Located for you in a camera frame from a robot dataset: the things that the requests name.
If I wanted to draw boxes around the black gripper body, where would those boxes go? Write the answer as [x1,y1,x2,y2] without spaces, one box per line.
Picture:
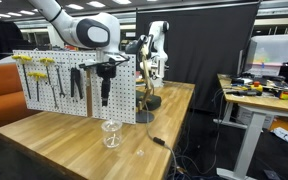
[96,61,118,89]

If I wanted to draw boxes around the large steel combination wrench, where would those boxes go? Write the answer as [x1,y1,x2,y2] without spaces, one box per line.
[54,64,66,99]

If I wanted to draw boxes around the small steel combination wrench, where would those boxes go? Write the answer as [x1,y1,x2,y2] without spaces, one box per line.
[49,82,60,110]

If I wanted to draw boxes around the white metal pegboard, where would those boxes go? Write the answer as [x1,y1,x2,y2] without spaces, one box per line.
[12,49,138,125]

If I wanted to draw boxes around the black pliers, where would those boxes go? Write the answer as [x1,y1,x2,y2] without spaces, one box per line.
[69,67,85,101]

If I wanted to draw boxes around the wooden lamp stand black head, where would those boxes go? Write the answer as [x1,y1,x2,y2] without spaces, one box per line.
[124,34,156,125]

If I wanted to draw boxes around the black padded base block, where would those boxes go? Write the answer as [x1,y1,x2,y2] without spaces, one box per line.
[135,90,163,112]

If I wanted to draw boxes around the ceiling light panel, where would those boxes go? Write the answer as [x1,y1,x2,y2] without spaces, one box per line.
[65,3,85,11]
[112,0,133,5]
[86,0,107,9]

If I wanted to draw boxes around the black curtain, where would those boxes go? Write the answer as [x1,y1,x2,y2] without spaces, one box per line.
[135,1,261,114]

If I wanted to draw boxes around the orange sofa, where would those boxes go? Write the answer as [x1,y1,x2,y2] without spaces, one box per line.
[0,63,43,135]

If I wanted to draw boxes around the white box under desk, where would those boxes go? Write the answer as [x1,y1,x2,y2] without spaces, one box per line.
[235,105,275,131]

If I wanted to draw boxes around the black computer monitor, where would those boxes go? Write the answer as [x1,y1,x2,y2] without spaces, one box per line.
[236,38,259,79]

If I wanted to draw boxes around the wooden side desk white legs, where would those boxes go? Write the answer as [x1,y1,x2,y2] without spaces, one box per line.
[215,73,288,180]

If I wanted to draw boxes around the wooden handle hammer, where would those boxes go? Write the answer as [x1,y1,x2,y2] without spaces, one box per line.
[78,61,95,118]

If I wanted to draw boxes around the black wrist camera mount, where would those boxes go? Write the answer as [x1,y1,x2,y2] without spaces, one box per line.
[78,56,131,72]

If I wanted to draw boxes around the medium yellow T-handle hex key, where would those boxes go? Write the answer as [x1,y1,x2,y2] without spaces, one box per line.
[38,57,56,85]

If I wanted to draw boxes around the grey cable with inline switch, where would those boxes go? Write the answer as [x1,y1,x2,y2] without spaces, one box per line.
[143,101,179,180]

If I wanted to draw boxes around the short yellow T-handle hex key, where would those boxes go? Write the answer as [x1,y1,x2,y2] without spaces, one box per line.
[26,71,49,102]

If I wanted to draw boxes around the long yellow T-handle hex key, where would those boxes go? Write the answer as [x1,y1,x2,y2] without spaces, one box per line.
[11,54,33,100]

